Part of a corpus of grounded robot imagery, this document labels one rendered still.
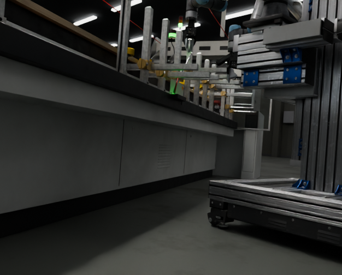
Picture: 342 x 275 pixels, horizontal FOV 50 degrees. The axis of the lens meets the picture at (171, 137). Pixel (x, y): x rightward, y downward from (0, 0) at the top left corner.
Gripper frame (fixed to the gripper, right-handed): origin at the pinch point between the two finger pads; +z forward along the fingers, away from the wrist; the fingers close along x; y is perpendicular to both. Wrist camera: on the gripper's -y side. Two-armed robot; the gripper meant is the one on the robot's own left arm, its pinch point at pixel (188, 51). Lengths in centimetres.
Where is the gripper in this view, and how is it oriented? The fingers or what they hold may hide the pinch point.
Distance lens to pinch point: 243.5
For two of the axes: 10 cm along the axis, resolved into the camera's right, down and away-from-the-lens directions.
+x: 10.0, 0.8, 0.0
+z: -0.8, 10.0, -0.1
